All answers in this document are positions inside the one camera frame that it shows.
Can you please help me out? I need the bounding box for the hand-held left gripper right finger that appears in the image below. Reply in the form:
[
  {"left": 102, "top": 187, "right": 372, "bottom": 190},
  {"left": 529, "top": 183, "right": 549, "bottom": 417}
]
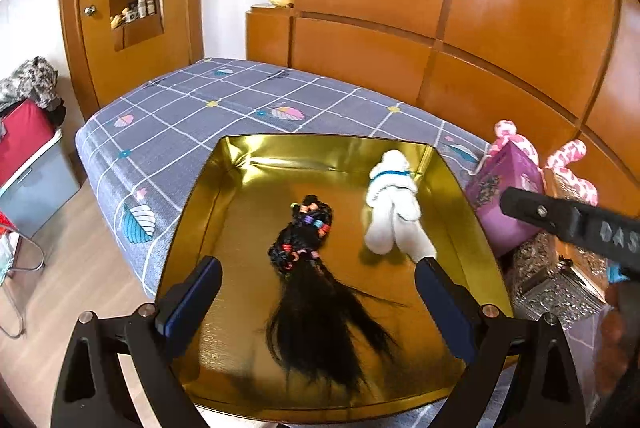
[{"left": 414, "top": 255, "right": 588, "bottom": 428}]

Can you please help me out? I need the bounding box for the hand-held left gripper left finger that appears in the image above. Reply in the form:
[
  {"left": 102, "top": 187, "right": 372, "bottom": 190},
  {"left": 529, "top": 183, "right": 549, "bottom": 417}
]
[{"left": 50, "top": 255, "right": 223, "bottom": 428}]

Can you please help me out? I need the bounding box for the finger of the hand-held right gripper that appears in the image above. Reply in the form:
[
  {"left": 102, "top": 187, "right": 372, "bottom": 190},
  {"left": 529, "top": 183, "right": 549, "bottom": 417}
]
[{"left": 500, "top": 185, "right": 583, "bottom": 241}]

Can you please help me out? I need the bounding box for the gold metal tin box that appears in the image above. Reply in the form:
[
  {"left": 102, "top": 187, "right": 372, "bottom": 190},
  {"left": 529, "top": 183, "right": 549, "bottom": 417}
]
[{"left": 155, "top": 134, "right": 516, "bottom": 424}]

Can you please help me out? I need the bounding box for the white plush toy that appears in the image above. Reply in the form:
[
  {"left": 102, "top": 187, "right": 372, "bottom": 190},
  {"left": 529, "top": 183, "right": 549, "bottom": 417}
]
[{"left": 362, "top": 149, "right": 438, "bottom": 265}]

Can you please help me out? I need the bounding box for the black hair wig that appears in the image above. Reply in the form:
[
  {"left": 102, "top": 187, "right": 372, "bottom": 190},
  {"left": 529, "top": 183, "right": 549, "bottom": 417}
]
[{"left": 265, "top": 195, "right": 408, "bottom": 401}]

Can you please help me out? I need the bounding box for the person's right hand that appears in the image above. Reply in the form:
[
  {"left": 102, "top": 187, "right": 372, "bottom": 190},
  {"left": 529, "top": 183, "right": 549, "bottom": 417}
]
[{"left": 597, "top": 281, "right": 640, "bottom": 389}]

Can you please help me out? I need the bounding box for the purple cardboard box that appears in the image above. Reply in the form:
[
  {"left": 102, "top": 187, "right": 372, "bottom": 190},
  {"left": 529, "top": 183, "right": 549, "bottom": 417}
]
[{"left": 465, "top": 141, "right": 546, "bottom": 254}]

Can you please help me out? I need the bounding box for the pink spotted plush toy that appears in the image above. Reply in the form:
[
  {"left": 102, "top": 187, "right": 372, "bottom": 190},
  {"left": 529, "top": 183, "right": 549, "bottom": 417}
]
[{"left": 492, "top": 121, "right": 601, "bottom": 206}]

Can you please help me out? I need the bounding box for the grey storage bin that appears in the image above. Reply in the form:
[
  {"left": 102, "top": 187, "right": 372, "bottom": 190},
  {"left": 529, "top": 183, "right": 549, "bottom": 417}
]
[{"left": 0, "top": 128, "right": 84, "bottom": 239}]

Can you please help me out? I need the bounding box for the bed with grey patterned sheet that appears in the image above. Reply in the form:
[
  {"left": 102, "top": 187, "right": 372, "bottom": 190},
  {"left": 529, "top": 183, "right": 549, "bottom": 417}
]
[{"left": 75, "top": 57, "right": 621, "bottom": 428}]

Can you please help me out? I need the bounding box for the red suitcase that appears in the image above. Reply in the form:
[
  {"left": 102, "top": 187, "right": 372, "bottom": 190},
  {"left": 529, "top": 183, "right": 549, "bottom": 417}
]
[{"left": 0, "top": 98, "right": 58, "bottom": 187}]

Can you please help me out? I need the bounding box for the wooden cabinet with shelves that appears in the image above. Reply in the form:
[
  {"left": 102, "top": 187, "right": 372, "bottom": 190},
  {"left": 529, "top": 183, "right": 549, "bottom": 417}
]
[{"left": 57, "top": 0, "right": 206, "bottom": 121}]

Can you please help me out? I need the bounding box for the wooden nightstand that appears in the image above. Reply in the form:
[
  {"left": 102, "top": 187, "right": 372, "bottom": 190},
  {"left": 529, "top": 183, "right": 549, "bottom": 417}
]
[{"left": 245, "top": 3, "right": 296, "bottom": 69}]

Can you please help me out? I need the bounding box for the camouflage cloth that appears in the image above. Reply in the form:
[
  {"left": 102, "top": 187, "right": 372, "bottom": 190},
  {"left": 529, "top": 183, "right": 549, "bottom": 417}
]
[{"left": 0, "top": 57, "right": 66, "bottom": 124}]

